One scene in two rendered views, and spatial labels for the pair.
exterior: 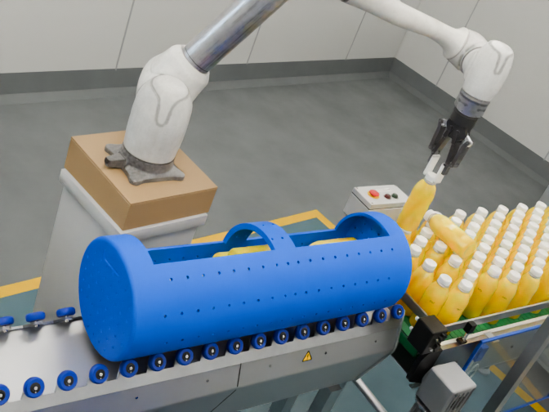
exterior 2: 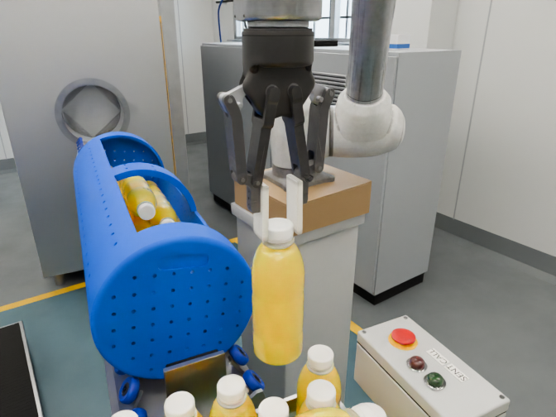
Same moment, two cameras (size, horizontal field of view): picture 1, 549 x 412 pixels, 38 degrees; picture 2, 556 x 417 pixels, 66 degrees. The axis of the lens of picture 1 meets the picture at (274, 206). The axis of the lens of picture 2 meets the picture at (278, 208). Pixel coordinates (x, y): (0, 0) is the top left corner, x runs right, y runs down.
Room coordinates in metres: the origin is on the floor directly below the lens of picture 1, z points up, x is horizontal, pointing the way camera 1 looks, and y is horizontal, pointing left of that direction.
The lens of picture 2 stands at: (2.37, -0.85, 1.54)
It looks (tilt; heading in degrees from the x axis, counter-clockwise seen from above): 23 degrees down; 110
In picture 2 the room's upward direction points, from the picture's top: straight up
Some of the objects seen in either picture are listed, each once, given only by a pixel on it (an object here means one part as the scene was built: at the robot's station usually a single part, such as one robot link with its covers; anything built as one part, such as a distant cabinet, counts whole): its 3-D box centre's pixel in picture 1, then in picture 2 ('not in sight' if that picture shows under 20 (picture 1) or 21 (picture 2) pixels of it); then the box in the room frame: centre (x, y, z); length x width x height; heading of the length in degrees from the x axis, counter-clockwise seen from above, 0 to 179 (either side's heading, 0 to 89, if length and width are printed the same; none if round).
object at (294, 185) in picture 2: (431, 164); (294, 204); (2.22, -0.39, 1.34); 0.03 x 0.01 x 0.07; 136
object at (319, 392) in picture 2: not in sight; (321, 392); (2.27, -0.42, 1.09); 0.04 x 0.04 x 0.02
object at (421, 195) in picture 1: (417, 203); (277, 295); (2.20, -0.40, 1.22); 0.07 x 0.07 x 0.19
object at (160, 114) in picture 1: (160, 114); (299, 127); (1.98, 0.39, 1.27); 0.18 x 0.16 x 0.22; 15
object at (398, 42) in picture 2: not in sight; (384, 41); (2.06, 1.68, 1.48); 0.24 x 0.12 x 0.08; 153
